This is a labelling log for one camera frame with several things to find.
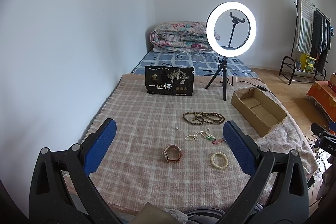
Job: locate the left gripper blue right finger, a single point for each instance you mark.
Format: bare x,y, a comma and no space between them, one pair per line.
276,191

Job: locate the black snack bag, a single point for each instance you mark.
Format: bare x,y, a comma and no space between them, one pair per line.
171,81

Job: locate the yellow green box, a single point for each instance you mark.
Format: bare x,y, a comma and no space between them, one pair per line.
308,62

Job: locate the striped white towel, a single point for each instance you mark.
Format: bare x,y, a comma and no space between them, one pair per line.
304,26

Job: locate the folded floral quilt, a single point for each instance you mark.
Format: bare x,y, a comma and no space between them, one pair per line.
180,36

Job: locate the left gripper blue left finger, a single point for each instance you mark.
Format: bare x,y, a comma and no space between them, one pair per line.
50,200

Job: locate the orange cloth covered table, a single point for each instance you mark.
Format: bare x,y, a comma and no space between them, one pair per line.
323,93

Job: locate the dark hanging clothes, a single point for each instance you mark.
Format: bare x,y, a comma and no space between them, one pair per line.
321,40

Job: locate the blue patterned bed sheet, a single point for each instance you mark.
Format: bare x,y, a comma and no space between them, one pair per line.
204,63

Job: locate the pink plaid blanket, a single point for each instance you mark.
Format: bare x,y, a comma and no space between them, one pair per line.
134,171

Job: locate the black phone holder gooseneck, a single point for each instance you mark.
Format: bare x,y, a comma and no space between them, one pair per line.
235,21

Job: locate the brown cardboard box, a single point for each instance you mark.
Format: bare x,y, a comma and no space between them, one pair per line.
258,109

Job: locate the white ring light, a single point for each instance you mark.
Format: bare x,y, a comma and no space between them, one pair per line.
239,10

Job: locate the black clothes rack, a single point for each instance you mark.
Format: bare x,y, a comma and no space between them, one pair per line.
288,69

